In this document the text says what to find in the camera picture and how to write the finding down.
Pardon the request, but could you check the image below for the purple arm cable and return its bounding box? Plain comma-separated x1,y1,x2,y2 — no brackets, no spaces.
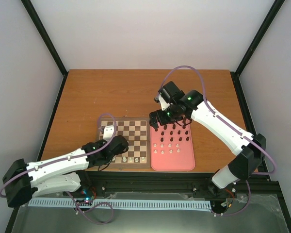
0,113,117,198
159,65,277,175

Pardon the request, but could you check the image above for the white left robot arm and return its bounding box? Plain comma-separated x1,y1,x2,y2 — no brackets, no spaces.
0,135,129,208

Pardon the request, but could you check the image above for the left black frame post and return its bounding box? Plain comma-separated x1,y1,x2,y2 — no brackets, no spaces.
20,0,69,76

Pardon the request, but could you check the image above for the green lit circuit board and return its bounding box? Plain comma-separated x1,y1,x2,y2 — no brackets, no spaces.
81,187,97,203

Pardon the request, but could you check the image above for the right black frame post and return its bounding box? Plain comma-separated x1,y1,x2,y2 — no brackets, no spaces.
234,0,286,76

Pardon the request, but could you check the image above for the pink piece tray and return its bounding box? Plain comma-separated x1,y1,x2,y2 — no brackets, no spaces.
150,122,195,171

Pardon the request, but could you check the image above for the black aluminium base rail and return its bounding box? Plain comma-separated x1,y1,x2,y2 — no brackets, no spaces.
85,171,283,200

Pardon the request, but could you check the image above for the light blue cable duct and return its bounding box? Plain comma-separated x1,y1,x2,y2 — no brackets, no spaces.
28,198,211,212

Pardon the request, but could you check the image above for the wooden chessboard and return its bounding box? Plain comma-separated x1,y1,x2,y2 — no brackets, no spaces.
109,117,151,169

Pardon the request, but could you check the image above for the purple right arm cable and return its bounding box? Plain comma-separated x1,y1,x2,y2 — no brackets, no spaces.
159,65,277,175

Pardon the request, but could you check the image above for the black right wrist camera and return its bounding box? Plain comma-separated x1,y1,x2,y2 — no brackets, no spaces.
154,81,185,111

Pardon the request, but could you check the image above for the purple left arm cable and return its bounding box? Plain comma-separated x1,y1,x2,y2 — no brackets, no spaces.
0,113,117,198

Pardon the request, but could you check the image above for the black frame post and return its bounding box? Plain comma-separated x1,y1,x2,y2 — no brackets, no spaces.
234,0,286,76
20,0,69,76

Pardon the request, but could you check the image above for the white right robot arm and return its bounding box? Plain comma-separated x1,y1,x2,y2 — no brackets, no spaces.
149,90,266,197

